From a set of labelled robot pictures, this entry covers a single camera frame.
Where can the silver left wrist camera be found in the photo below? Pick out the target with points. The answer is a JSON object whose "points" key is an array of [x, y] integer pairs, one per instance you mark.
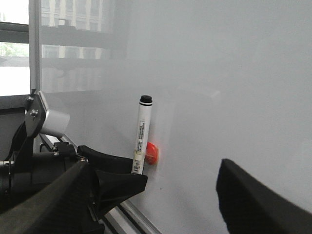
{"points": [[46, 114]]}

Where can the white whiteboard with aluminium frame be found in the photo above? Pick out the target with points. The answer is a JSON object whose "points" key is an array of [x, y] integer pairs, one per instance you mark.
{"points": [[228, 78]]}

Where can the white marker with black cap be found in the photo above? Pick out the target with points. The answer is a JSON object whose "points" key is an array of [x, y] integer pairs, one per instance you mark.
{"points": [[142, 131]]}

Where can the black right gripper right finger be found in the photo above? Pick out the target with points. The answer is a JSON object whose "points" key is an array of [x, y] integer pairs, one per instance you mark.
{"points": [[249, 207]]}

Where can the white metal stand frame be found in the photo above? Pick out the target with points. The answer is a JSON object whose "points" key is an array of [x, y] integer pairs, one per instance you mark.
{"points": [[66, 190]]}

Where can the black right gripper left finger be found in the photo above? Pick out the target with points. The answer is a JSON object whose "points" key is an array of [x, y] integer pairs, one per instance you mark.
{"points": [[57, 209]]}

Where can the red round magnet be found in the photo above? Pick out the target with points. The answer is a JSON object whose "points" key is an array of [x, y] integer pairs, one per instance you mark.
{"points": [[151, 156]]}

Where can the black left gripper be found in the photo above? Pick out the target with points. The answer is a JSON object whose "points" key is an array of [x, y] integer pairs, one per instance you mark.
{"points": [[113, 182]]}

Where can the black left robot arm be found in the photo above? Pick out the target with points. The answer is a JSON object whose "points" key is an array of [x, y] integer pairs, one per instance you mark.
{"points": [[24, 173]]}

